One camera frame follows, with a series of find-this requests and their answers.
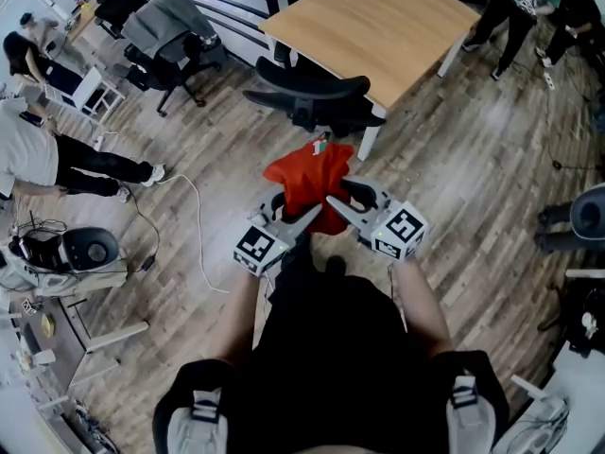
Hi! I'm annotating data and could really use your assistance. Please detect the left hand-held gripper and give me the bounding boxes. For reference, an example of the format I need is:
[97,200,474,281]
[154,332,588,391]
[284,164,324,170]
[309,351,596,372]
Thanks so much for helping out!
[233,189,324,278]

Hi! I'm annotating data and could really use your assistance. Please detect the wooden table with white legs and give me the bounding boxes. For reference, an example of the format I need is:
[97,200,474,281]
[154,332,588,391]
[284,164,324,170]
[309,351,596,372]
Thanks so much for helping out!
[258,0,482,163]

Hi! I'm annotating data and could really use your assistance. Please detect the black bag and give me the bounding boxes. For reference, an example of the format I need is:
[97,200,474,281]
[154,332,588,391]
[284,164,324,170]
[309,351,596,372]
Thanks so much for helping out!
[562,276,605,355]

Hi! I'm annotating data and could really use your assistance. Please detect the person's dark shirt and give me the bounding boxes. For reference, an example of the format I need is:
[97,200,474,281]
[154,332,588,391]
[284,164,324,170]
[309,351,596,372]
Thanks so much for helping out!
[150,248,511,454]

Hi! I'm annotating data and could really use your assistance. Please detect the beige bag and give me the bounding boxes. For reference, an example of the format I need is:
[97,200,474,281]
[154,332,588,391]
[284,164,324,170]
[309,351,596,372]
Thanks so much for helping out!
[0,246,129,298]

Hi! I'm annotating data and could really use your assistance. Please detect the grey jacket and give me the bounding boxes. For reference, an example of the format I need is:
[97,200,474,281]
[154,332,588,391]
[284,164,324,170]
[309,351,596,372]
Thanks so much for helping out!
[121,0,217,61]

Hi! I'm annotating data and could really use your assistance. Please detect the black box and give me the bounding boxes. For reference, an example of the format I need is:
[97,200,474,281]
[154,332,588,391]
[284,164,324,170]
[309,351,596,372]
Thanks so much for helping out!
[18,228,65,270]

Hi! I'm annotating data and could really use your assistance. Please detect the white floor cable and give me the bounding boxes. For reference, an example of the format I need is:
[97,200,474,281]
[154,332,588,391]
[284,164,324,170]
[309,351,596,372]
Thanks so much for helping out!
[96,130,232,295]

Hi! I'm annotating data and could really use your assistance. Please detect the black cable with adaptor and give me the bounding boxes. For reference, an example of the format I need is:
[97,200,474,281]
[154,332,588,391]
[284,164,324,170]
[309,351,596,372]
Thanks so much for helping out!
[125,196,162,273]

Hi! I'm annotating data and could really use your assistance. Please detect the grey device with round disc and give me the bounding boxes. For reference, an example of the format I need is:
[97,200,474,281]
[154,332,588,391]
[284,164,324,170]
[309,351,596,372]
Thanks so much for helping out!
[569,184,605,241]
[60,226,120,273]

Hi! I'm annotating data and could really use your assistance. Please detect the red clothes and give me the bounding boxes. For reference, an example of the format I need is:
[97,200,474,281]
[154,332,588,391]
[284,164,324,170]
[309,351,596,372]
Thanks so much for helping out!
[263,140,355,236]

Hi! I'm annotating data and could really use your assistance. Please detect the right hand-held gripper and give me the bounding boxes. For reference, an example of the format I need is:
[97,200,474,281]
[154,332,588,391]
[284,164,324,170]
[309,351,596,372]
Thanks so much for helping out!
[324,176,429,262]

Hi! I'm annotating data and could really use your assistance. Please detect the person's right forearm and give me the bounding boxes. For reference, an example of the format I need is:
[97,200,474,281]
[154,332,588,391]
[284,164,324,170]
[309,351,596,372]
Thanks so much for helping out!
[390,256,454,355]

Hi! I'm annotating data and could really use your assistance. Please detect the black mesh office chair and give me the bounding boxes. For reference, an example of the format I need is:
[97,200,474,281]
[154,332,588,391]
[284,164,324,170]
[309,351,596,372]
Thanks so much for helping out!
[242,56,388,140]

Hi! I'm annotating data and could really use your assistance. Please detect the person's left forearm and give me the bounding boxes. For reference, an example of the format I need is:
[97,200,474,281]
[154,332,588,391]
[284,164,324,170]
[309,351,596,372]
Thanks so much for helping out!
[207,268,267,369]

